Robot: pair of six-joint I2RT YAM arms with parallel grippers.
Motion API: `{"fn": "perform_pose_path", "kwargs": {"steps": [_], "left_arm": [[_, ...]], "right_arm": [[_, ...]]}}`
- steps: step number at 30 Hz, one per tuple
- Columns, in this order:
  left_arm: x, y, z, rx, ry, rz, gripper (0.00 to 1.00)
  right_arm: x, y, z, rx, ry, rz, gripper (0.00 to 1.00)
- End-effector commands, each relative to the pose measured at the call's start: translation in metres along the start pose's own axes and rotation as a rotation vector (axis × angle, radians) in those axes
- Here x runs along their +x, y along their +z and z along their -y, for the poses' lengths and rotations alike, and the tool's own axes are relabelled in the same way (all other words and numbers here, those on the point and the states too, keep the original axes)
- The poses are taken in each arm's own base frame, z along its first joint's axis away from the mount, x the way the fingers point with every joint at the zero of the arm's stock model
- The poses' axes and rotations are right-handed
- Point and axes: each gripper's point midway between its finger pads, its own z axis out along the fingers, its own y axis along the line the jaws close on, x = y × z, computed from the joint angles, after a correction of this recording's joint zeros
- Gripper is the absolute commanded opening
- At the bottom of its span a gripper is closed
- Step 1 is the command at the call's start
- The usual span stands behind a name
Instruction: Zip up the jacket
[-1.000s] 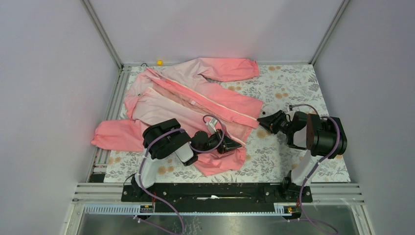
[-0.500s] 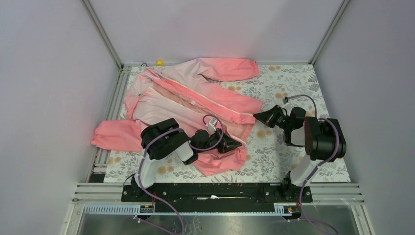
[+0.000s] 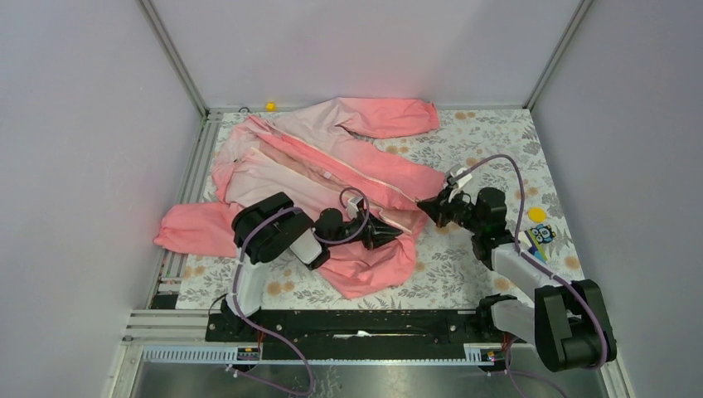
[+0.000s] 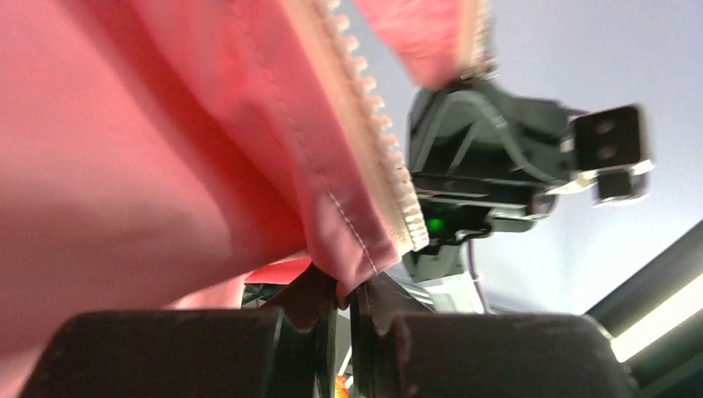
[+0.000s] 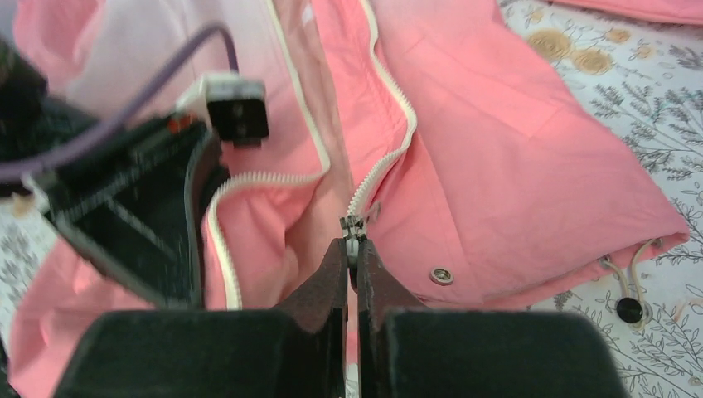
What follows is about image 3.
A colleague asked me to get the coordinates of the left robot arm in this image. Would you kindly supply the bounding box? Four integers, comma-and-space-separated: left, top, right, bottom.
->
224, 187, 402, 341

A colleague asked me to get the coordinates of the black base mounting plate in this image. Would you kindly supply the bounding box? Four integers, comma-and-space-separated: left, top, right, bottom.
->
205, 309, 508, 355

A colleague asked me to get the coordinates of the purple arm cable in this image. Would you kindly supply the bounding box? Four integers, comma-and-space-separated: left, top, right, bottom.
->
455, 154, 609, 398
225, 187, 370, 398

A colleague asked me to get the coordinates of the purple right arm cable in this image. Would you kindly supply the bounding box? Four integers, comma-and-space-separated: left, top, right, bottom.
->
455, 154, 609, 398

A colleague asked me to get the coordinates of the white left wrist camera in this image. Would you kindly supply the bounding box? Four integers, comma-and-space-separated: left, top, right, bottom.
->
346, 197, 366, 220

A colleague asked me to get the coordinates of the floral patterned table mat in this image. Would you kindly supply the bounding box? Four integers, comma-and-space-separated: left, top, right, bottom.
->
174, 109, 595, 312

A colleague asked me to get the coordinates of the cartoon sticker toy block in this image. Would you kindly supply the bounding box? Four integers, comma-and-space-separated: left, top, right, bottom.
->
519, 224, 556, 263

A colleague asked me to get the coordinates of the pink zip-up jacket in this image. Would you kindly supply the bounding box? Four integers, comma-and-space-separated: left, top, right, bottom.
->
154, 98, 444, 299

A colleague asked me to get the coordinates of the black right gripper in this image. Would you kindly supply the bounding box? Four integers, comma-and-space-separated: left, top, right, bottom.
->
418, 185, 484, 235

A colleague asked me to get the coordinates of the grey slotted cable duct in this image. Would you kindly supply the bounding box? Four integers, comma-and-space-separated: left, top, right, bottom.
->
142, 344, 494, 366

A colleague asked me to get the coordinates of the yellow round disc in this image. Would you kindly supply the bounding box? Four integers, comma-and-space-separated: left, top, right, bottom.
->
527, 207, 548, 223

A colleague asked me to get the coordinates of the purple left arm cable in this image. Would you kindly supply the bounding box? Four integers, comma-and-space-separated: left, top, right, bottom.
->
225, 187, 370, 398

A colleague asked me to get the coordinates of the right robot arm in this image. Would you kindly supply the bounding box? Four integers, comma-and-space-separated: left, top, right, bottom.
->
417, 187, 617, 372

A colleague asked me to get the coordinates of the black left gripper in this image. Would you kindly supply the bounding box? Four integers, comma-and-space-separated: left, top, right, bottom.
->
327, 207, 403, 250

